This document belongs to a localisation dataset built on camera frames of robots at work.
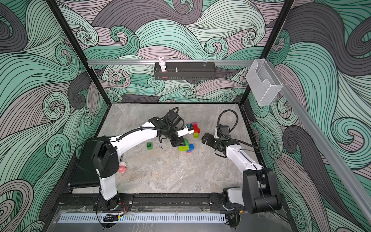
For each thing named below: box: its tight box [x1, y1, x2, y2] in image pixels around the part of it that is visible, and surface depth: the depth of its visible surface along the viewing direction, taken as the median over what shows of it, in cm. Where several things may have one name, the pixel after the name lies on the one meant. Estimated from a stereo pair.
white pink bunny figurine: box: [158, 56, 167, 73], surface depth 91 cm
